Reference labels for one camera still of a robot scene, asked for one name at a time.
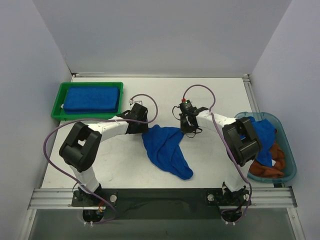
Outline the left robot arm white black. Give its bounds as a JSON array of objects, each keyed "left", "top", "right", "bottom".
[{"left": 59, "top": 103, "right": 148, "bottom": 195}]

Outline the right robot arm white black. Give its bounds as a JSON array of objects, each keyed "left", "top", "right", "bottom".
[{"left": 179, "top": 104, "right": 262, "bottom": 194}]

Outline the folded blue towel stack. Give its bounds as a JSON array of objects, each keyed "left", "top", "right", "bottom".
[{"left": 63, "top": 86, "right": 120, "bottom": 114}]

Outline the green plastic tray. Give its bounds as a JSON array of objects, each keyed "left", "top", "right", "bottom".
[{"left": 51, "top": 81, "right": 124, "bottom": 121}]

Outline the crumpled blue towel in bin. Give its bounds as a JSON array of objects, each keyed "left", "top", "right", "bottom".
[{"left": 248, "top": 116, "right": 276, "bottom": 167}]

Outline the rust orange towel in bin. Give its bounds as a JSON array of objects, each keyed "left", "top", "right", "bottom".
[{"left": 248, "top": 141, "right": 286, "bottom": 179}]

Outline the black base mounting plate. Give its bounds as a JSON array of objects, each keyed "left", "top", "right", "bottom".
[{"left": 71, "top": 188, "right": 251, "bottom": 222}]

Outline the teal transparent plastic bin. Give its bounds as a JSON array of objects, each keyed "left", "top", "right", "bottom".
[{"left": 235, "top": 112, "right": 297, "bottom": 184}]

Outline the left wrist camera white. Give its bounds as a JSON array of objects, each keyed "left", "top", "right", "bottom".
[{"left": 128, "top": 98, "right": 143, "bottom": 106}]

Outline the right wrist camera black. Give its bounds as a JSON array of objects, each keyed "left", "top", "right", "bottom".
[{"left": 179, "top": 98, "right": 194, "bottom": 115}]

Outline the aluminium right side rail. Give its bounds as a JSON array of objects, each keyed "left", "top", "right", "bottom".
[{"left": 242, "top": 74, "right": 260, "bottom": 113}]

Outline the aluminium back rail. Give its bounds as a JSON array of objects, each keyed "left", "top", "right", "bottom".
[{"left": 73, "top": 72, "right": 251, "bottom": 79}]

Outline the aluminium front frame rail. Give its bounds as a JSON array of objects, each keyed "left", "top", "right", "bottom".
[{"left": 28, "top": 187, "right": 298, "bottom": 210}]

